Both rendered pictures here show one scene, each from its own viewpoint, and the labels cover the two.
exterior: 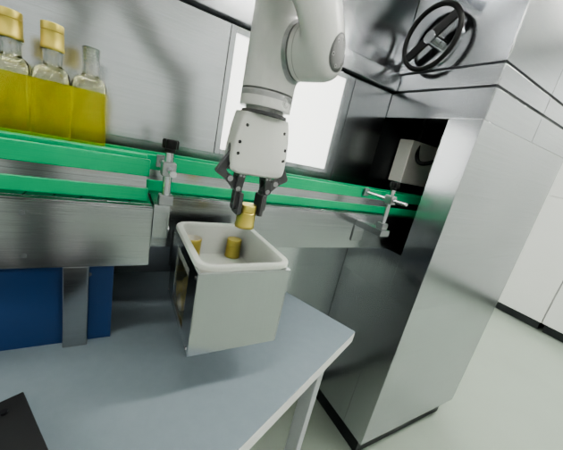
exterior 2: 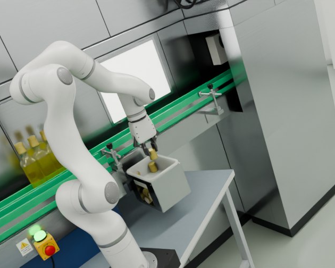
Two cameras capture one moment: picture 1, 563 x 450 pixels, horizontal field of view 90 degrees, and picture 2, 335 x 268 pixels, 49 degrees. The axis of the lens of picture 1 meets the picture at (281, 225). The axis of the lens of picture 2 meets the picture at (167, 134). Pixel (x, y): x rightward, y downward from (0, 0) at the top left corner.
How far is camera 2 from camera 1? 1.12 m
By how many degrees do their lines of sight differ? 5
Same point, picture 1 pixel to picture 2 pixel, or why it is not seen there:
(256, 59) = (127, 107)
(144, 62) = not seen: hidden behind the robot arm
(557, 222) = not seen: outside the picture
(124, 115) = not seen: hidden behind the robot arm
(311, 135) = (152, 81)
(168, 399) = (166, 232)
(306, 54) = (143, 102)
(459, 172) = (240, 56)
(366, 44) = (150, 10)
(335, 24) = (147, 91)
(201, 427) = (182, 231)
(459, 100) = (217, 18)
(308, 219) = (178, 129)
